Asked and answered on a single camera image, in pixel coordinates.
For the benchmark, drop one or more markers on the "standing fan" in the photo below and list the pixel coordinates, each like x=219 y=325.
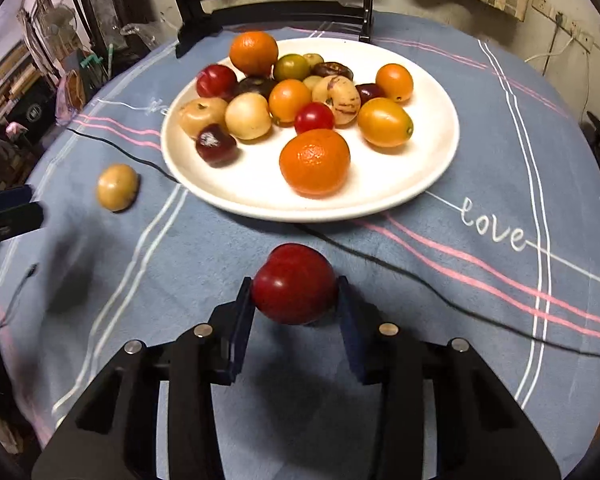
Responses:
x=58 y=31

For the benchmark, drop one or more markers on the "white round plate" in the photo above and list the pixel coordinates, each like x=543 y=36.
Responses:
x=378 y=179

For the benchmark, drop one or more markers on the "dark red plum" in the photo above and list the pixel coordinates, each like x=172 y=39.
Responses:
x=216 y=81

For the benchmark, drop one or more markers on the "dark brown fruit back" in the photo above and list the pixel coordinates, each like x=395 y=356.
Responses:
x=325 y=69

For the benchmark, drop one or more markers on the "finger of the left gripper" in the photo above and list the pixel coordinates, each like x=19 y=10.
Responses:
x=20 y=220
x=15 y=197

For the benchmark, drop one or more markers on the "yellow-orange oval fruit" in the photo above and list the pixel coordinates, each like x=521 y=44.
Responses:
x=384 y=124

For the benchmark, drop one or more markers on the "orange fruit table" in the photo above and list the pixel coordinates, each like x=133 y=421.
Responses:
x=254 y=53

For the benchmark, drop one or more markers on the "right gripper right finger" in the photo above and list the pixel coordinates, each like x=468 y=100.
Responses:
x=377 y=350

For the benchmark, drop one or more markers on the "small red tomato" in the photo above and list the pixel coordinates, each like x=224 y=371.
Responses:
x=313 y=116

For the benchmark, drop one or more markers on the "small olive-yellow fruit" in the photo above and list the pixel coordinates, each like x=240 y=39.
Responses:
x=291 y=66

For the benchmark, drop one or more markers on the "red fruit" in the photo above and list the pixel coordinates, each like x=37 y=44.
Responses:
x=215 y=146

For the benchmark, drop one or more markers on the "small orange back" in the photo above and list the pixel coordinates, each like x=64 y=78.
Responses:
x=396 y=81

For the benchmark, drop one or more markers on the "wall power strip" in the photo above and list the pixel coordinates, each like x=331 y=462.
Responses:
x=565 y=22

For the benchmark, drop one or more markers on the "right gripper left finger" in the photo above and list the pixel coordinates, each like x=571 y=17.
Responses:
x=216 y=349

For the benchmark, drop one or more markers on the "pale cream round fruit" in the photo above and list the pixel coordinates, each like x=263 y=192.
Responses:
x=247 y=116

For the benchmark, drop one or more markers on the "small yellow fruit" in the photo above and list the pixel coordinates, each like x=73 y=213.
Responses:
x=312 y=60

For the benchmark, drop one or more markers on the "dark maroon fruit on table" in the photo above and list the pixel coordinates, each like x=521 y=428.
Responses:
x=369 y=92

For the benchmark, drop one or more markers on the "yellow fruit table left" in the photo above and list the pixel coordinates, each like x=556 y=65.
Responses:
x=117 y=187

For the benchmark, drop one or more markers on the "purple-streaked yellow melon fruit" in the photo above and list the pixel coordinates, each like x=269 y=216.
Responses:
x=339 y=94

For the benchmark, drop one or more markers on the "large orange tangerine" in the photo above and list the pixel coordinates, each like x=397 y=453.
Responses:
x=315 y=163

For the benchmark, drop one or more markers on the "yellow-orange round fruit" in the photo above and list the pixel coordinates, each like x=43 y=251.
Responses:
x=286 y=100

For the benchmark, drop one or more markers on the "dark wooden cabinet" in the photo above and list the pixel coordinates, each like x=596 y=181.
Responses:
x=106 y=18

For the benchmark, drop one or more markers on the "large red plum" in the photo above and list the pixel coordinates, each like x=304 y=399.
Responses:
x=295 y=286

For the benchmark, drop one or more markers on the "tan round pear fruit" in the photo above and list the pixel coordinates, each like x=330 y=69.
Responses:
x=200 y=113

